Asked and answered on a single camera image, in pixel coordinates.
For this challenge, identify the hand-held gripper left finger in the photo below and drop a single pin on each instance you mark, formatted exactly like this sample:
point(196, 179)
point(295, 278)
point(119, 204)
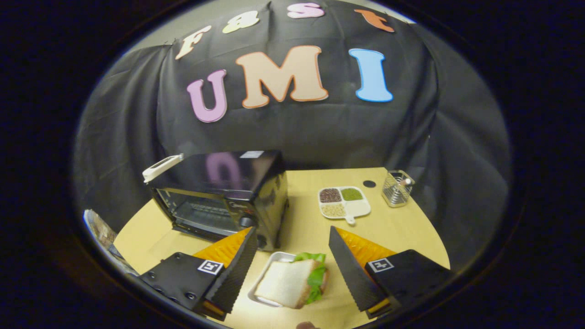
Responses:
point(237, 272)

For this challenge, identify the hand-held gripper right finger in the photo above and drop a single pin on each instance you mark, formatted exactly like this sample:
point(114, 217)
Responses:
point(349, 269)

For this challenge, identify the white bread lettuce sandwich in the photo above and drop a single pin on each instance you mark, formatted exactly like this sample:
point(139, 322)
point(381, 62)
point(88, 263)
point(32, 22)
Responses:
point(285, 283)

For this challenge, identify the black toaster oven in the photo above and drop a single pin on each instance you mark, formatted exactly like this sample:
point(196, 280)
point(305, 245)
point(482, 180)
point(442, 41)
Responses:
point(219, 173)

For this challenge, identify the white pop-up toaster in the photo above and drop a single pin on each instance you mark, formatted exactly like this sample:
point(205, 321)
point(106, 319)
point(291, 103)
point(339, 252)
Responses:
point(162, 167)

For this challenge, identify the white ribbed plastic tray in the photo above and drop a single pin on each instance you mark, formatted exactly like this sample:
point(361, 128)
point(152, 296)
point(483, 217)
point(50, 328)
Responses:
point(267, 274)

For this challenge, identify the white divided grain dish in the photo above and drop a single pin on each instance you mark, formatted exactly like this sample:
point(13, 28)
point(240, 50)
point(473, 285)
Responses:
point(345, 203)

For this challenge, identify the black round table grommet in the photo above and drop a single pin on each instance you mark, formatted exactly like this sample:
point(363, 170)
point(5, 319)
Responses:
point(369, 183)

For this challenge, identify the small white stick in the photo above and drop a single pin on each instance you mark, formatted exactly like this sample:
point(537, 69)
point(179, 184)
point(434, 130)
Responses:
point(406, 182)

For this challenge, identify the black backdrop cloth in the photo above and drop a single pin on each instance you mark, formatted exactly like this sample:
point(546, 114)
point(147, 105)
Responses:
point(329, 132)

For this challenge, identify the patterned grey object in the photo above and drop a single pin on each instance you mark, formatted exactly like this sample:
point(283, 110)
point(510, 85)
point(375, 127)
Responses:
point(103, 233)

